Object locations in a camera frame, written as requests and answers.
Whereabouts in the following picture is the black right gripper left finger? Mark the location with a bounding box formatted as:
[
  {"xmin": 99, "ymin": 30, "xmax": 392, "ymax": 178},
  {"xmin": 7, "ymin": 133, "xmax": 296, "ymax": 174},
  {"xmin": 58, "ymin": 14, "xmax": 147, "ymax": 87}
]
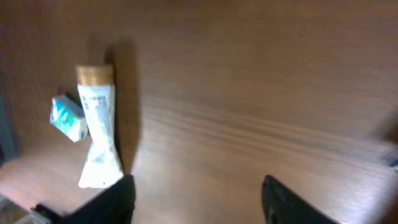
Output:
[{"xmin": 60, "ymin": 174, "xmax": 136, "ymax": 224}]

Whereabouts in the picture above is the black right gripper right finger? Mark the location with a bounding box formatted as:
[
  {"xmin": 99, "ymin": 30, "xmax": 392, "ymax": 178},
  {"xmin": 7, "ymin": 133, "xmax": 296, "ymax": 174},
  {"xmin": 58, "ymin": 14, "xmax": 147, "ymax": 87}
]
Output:
[{"xmin": 261, "ymin": 175, "xmax": 338, "ymax": 224}]

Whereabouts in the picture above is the white tube with beige cap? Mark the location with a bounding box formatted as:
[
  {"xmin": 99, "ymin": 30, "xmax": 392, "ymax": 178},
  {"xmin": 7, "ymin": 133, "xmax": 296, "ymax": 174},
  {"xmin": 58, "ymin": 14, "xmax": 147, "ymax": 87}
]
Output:
[{"xmin": 76, "ymin": 65, "xmax": 124, "ymax": 189}]

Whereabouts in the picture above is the small teal tissue pack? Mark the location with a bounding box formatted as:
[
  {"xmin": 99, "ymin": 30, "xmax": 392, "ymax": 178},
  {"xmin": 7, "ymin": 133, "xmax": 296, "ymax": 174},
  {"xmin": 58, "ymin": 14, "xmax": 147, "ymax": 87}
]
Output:
[{"xmin": 50, "ymin": 95, "xmax": 88, "ymax": 142}]

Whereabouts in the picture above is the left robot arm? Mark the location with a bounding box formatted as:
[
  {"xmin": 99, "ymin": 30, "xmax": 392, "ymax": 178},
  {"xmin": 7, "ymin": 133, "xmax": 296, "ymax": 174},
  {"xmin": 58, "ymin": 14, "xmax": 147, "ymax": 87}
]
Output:
[{"xmin": 14, "ymin": 203, "xmax": 62, "ymax": 224}]

